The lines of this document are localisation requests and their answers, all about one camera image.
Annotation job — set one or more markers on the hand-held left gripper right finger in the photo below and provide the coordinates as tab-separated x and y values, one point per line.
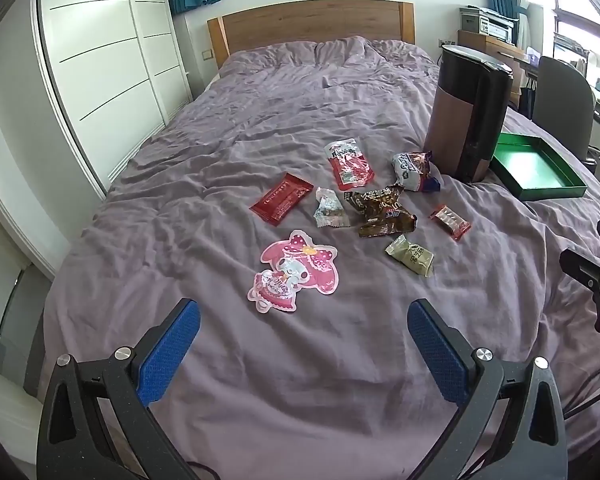
437	355

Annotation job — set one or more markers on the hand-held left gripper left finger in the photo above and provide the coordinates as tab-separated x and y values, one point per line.
170	345

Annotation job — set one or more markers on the green cardboard box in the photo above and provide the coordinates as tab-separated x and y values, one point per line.
535	165

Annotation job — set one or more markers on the olive green candy packet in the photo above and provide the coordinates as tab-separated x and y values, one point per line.
411	256

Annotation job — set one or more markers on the small red and white candy packet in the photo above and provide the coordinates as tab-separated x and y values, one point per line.
450	221

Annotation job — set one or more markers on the brown chocolate snack packet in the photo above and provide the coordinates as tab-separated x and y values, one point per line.
375	199
387	225

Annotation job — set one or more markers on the pink cartoon character packet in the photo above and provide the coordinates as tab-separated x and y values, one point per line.
290	270

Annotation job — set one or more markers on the clear cartoon candy packet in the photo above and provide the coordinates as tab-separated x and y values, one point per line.
330	210

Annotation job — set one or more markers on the dark red snack packet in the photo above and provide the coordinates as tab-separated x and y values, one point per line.
280	197

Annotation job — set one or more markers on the white and blue cookie packet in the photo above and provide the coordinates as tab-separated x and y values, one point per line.
412	172

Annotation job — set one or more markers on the red and silver snack packet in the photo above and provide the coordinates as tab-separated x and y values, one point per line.
350	165

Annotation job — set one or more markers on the grey chair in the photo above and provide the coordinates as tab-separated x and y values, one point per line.
562	100

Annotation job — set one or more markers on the wooden dresser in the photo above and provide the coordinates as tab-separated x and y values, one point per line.
495	50

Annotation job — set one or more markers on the grey printer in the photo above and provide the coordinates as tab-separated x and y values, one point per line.
487	22

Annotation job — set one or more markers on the purple duvet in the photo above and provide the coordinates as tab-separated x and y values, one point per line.
280	110

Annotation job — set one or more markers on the white wardrobe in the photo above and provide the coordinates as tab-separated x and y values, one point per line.
105	60

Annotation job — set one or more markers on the wooden headboard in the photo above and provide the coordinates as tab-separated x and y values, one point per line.
310	25

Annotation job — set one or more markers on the wall socket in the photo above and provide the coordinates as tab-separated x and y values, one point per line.
447	43

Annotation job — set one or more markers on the wall light switch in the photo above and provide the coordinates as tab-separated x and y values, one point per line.
207	54

